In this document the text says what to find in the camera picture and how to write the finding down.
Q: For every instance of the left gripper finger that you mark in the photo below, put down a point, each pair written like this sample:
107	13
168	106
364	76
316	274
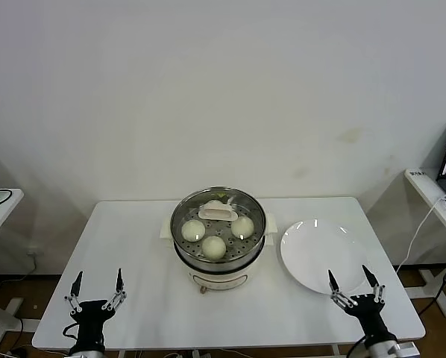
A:
119	285
75	287

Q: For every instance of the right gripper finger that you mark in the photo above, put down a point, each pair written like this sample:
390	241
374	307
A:
372	283
335	289

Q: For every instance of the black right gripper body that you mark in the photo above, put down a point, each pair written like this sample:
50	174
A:
368	313

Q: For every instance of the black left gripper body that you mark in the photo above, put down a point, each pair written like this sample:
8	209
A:
90	317

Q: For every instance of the white steamed baozi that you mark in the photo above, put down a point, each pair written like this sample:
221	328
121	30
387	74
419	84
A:
242	227
192	230
213	247

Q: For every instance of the round glass lid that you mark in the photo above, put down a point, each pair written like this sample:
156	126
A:
217	213

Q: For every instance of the stainless steel steamer basket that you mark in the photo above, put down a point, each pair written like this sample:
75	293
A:
260	238

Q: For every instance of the white round plate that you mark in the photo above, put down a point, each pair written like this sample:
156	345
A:
312	253

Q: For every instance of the cream electric cooker pot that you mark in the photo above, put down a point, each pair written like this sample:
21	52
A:
223	276

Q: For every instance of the white side table with label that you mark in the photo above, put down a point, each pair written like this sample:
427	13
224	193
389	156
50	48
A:
420	182

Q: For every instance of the white wall socket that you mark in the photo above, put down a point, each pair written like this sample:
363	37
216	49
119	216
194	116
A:
33	253

